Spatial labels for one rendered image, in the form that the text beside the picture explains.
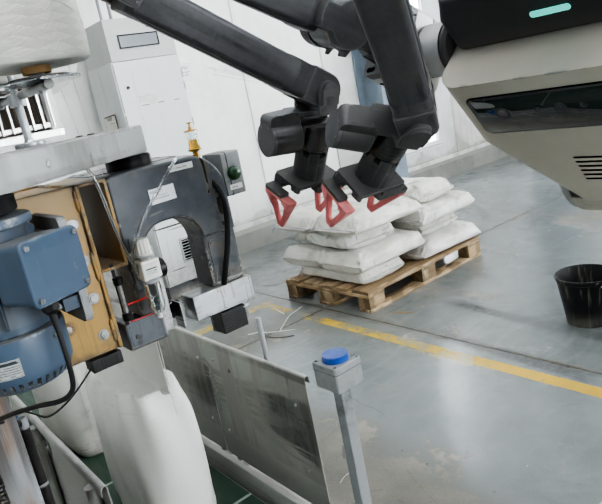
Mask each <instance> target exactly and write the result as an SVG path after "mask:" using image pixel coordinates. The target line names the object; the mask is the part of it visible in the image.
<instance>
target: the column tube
mask: <svg viewBox="0 0 602 504"><path fill-rule="evenodd" d="M12 411H13V408H12V405H11V403H10V400H9V397H8V396H6V397H0V416H2V415H5V414H7V413H9V412H12ZM3 421H5V423H4V424H1V425H0V475H1V477H2V480H3V483H4V485H5V489H6V491H7V494H8V497H9V499H10V502H11V503H10V504H45V502H44V499H43V496H42V493H41V490H40V487H39V485H38V482H37V479H36V476H35V473H34V470H33V467H32V464H31V461H30V458H29V455H28V452H27V449H26V446H25V444H24V441H23V438H22V435H21V432H20V429H19V426H18V423H17V420H16V417H15V416H13V417H11V418H8V419H6V420H3Z"/></svg>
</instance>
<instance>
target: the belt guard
mask: <svg viewBox="0 0 602 504"><path fill-rule="evenodd" d="M146 151H147V146H146V142H145V138H144V134H143V130H142V126H141V125H135V126H130V127H125V128H120V129H115V130H110V131H105V132H101V133H96V134H93V135H88V136H87V135H86V136H82V137H77V138H72V139H67V140H62V141H58V142H53V143H48V144H44V145H39V146H35V147H30V148H25V149H20V150H14V151H9V152H5V153H0V195H4V194H7V193H11V192H14V191H18V190H21V189H24V188H28V187H31V186H34V185H37V184H41V183H44V182H47V181H50V180H54V179H57V178H60V177H63V176H67V175H70V174H73V173H76V172H80V171H83V170H86V169H89V168H92V167H96V166H99V165H102V164H105V163H109V162H112V161H115V160H118V159H122V158H125V157H129V156H133V155H137V154H141V153H145V152H146Z"/></svg>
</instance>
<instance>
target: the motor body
mask: <svg viewBox="0 0 602 504"><path fill-rule="evenodd" d="M31 219H32V214H31V211H30V210H28V209H18V210H14V211H12V212H9V213H6V214H3V215H0V244H1V243H4V242H7V241H9V240H12V239H15V238H18V237H21V236H24V235H26V234H29V233H32V232H35V228H34V225H33V223H28V221H30V220H31ZM57 315H58V319H59V323H60V326H61V330H62V333H63V336H64V339H65V342H66V345H67V348H68V352H69V355H70V359H71V358H72V354H73V348H72V344H71V340H70V337H69V333H68V330H67V326H66V323H65V319H64V316H63V313H62V312H61V311H58V313H57ZM66 369H67V366H66V363H65V359H64V356H63V353H62V349H61V346H60V343H59V340H58V337H57V334H56V332H55V329H54V327H53V325H52V322H51V320H50V318H49V316H47V315H46V314H44V313H43V312H42V310H41V309H34V308H33V307H7V306H5V305H3V303H2V301H1V298H0V397H6V396H13V395H17V394H21V393H24V392H27V391H30V390H33V389H35V388H38V387H40V386H42V385H44V384H46V383H48V382H50V381H52V380H54V379H55V378H57V377H58V376H59V375H60V374H62V373H63V372H64V371H65V370H66Z"/></svg>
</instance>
